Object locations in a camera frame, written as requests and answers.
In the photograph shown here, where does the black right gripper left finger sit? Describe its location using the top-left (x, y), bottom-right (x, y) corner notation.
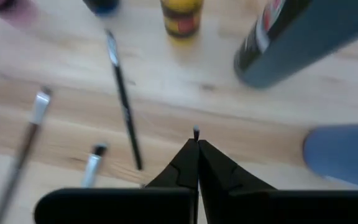
top-left (145, 139), bottom-right (200, 224)

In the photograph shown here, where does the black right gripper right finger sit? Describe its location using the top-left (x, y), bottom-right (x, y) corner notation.
top-left (199, 140), bottom-right (276, 224)

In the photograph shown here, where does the large blue paint bottle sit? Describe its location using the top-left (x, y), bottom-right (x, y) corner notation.
top-left (302, 122), bottom-right (358, 191)

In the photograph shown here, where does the small yellow paint bottle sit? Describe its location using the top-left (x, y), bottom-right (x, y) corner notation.
top-left (159, 0), bottom-right (204, 40)

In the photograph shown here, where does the large teal paint bottle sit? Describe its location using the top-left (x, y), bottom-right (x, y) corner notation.
top-left (233, 0), bottom-right (358, 90)

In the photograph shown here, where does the small dark blue paint bottle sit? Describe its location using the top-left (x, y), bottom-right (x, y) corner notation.
top-left (81, 0), bottom-right (121, 17)

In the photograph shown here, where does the small pink paint bottle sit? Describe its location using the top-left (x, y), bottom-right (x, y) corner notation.
top-left (0, 0), bottom-right (40, 29)

